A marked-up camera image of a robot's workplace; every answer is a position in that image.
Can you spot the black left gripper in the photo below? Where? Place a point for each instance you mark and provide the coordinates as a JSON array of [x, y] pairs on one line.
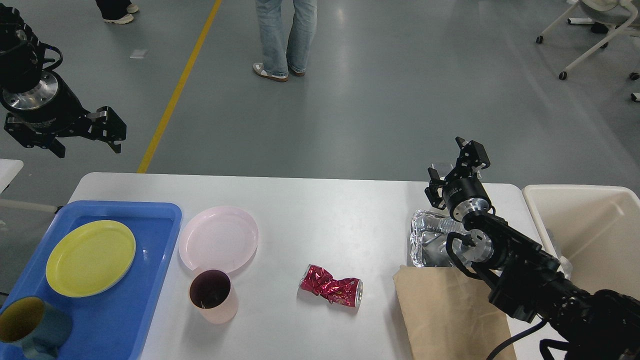
[[36, 118]]

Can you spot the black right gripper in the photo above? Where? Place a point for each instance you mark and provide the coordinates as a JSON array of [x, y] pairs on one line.
[[465, 193]]

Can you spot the pink plastic plate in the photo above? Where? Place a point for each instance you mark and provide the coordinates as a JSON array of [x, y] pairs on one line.
[[223, 238]]

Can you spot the pink plastic cup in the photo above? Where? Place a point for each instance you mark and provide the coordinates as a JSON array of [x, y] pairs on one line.
[[213, 294]]

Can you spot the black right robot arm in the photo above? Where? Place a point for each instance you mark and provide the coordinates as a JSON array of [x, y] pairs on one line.
[[524, 280]]

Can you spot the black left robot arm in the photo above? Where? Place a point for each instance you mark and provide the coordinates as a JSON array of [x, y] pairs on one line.
[[22, 55]]

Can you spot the aluminium foil tray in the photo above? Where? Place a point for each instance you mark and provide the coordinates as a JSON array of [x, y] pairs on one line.
[[428, 235]]

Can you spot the white side table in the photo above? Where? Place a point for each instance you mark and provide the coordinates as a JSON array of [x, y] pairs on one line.
[[9, 168]]

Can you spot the yellow plastic plate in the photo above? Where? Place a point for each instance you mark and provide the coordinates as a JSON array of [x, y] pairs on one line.
[[91, 259]]

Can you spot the person in black trousers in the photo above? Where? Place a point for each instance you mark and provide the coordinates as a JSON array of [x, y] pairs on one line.
[[118, 12]]

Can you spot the brown paper bag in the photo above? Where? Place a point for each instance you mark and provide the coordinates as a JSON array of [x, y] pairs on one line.
[[448, 315]]

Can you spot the beige plastic bin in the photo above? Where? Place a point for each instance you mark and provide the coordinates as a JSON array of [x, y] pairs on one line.
[[594, 230]]

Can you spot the crushed red can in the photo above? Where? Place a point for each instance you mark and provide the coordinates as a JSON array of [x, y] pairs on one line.
[[320, 282]]

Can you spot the teal mug yellow inside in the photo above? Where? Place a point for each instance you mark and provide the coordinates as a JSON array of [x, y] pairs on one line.
[[36, 327]]

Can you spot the blue plastic tray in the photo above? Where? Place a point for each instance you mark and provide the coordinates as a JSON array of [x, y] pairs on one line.
[[111, 325]]

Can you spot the white office chair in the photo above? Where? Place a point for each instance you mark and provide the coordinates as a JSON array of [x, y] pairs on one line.
[[609, 18]]

